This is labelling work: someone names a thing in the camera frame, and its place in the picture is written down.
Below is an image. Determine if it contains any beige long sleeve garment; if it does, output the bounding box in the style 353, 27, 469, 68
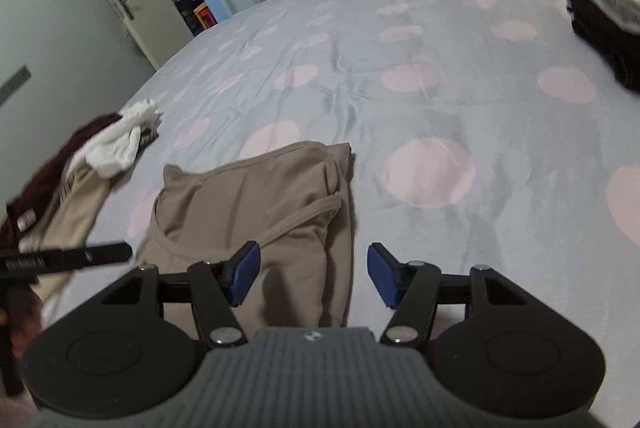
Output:
137, 142, 354, 336

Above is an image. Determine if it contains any person left hand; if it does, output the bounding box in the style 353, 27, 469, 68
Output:
6, 286, 42, 360

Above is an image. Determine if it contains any dark maroon garment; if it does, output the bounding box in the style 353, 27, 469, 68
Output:
1, 114, 122, 248

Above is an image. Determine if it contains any white crumpled cloth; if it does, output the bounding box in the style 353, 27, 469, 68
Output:
64, 98, 160, 180

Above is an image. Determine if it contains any polka dot bed sheet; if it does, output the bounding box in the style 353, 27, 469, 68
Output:
37, 0, 639, 427

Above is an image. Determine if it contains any folded black garment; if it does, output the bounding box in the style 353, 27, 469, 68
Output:
565, 0, 639, 94

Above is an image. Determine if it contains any grey wall plate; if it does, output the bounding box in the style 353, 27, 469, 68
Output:
0, 65, 32, 106

